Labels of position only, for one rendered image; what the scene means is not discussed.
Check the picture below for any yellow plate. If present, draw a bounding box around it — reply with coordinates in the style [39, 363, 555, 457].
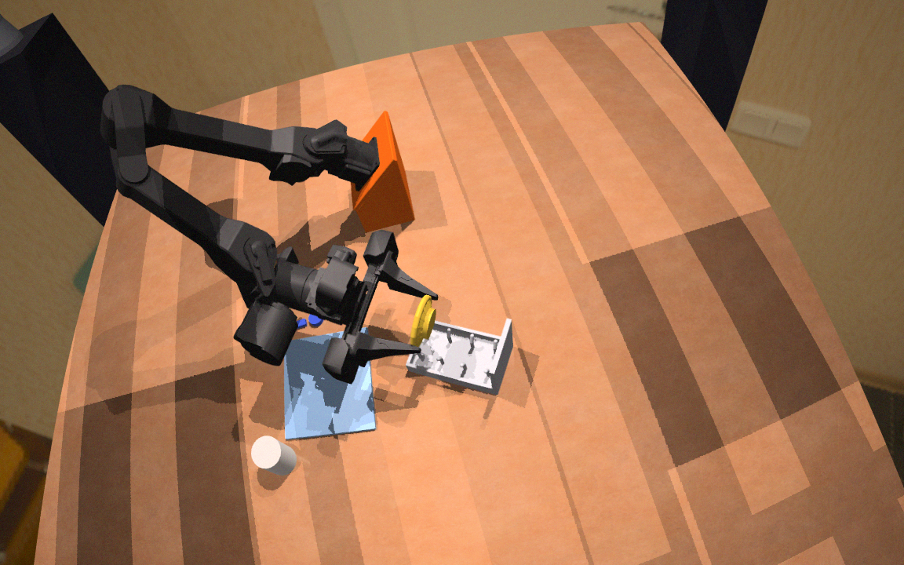
[410, 295, 436, 347]

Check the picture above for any light blue square mat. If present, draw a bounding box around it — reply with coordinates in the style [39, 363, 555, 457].
[284, 331, 377, 440]

